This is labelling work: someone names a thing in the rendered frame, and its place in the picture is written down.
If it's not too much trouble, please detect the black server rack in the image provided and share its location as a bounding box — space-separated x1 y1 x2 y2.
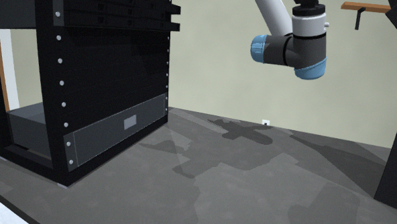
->
0 0 181 189

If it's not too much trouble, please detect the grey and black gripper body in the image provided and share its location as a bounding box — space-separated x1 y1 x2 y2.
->
292 0 325 16

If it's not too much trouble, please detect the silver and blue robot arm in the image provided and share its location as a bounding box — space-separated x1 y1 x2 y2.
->
250 0 329 80

